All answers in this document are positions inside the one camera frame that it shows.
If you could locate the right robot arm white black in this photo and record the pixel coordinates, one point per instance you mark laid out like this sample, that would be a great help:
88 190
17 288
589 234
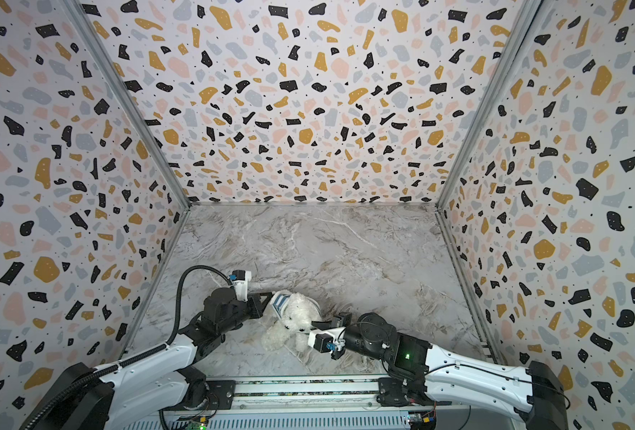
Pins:
424 374

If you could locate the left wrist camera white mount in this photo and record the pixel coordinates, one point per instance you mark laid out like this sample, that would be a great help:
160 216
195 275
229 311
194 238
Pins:
240 281

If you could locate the grey vented cable duct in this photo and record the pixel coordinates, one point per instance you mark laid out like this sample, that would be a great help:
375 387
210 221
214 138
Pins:
319 420

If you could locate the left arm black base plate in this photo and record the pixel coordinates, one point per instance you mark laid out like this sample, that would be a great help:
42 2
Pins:
207 395

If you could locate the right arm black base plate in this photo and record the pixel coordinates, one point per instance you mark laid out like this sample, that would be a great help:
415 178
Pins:
402 393

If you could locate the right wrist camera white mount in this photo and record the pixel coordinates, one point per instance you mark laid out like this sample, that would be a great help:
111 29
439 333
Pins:
327 341

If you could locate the white fluffy teddy bear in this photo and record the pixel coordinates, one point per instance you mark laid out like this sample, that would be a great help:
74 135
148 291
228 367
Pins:
295 325

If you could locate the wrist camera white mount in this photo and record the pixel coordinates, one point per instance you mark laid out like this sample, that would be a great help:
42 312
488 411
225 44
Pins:
240 281
327 341

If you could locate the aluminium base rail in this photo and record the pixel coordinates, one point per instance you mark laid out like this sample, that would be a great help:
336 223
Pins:
279 394

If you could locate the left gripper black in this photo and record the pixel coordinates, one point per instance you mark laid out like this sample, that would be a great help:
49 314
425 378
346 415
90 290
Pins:
255 306

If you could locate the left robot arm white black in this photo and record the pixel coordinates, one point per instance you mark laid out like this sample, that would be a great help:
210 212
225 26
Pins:
117 394

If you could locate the blue white striped knit sweater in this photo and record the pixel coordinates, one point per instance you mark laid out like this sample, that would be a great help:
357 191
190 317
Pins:
279 302

